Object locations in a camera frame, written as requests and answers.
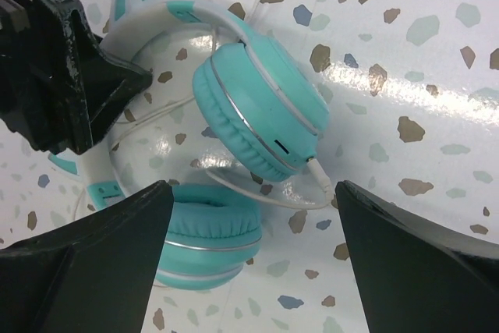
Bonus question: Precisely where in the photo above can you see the white headphone cable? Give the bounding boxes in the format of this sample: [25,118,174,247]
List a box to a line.
[73,0,334,232]

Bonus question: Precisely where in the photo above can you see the teal cat-ear headphones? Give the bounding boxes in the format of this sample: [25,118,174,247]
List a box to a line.
[48,0,332,291]

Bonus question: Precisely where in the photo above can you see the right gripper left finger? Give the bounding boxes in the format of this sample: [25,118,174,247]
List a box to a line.
[1,181,173,332]

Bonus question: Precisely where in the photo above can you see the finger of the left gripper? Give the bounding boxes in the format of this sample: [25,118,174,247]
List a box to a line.
[1,0,152,154]

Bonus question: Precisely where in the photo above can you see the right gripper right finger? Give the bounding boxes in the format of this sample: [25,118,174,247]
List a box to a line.
[335,181,498,332]

